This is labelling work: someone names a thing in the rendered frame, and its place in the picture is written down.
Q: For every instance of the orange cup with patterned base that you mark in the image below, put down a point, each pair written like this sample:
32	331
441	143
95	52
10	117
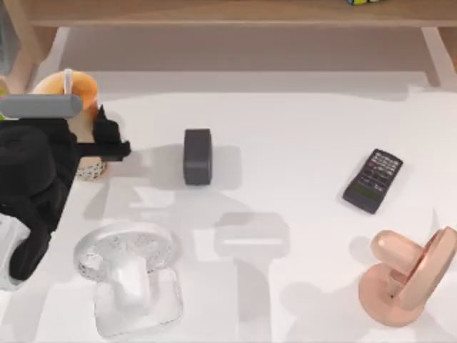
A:
87	93

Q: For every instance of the pale grey rounded box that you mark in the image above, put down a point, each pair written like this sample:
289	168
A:
39	106

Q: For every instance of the white drinking straw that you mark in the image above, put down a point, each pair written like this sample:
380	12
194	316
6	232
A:
68	82

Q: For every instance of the dark grey box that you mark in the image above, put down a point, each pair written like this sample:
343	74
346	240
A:
198	157

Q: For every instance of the wooden shelf unit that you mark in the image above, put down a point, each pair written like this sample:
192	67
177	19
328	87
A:
228	14

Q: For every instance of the black remote control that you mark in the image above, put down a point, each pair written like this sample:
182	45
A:
373	180

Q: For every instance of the multicoloured puzzle cube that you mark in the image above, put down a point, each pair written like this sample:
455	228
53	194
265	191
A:
364	2

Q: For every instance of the pink desk fan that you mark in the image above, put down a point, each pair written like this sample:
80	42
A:
396	271

